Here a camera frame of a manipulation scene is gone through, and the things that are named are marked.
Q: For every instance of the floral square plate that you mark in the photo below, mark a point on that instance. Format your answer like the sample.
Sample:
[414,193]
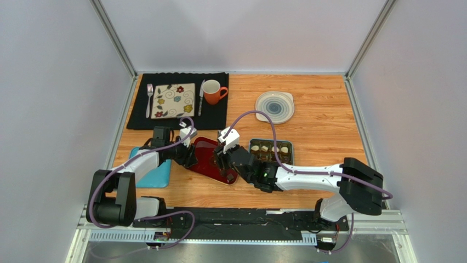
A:
[173,101]

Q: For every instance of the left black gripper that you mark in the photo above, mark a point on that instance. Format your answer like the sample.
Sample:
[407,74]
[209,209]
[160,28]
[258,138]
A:
[188,158]

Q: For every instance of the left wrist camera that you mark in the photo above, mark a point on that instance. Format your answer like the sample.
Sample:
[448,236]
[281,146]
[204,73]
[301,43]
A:
[186,134]

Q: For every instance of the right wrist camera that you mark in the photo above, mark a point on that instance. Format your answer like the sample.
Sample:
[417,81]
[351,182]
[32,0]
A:
[228,138]

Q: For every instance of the round blue-white plate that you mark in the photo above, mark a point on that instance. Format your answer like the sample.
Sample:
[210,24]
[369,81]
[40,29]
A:
[279,106]

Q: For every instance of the silver knife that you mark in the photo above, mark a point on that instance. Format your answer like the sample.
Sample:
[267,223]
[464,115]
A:
[201,94]

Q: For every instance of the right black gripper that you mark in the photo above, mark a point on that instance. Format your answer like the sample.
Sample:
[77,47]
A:
[223,162]

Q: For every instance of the blue tin box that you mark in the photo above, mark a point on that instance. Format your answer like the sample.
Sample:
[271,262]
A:
[285,158]

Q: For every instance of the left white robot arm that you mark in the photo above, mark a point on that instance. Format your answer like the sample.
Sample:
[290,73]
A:
[112,199]

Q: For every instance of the red chocolate tray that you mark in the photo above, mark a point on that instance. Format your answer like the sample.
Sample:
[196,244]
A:
[207,164]

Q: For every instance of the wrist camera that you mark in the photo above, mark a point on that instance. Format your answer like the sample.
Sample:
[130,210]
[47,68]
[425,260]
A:
[228,138]
[186,134]

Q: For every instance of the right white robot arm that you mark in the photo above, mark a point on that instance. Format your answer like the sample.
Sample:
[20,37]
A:
[357,188]

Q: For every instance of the silver fork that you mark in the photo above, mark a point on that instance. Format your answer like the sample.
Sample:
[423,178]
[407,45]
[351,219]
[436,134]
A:
[150,92]

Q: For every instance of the blue tin lid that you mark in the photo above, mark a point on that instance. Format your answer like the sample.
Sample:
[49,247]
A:
[156,178]

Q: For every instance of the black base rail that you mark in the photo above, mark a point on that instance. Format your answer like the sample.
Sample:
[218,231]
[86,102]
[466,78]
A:
[241,224]

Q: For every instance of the orange mug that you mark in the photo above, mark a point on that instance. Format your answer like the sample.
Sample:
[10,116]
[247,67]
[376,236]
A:
[213,91]

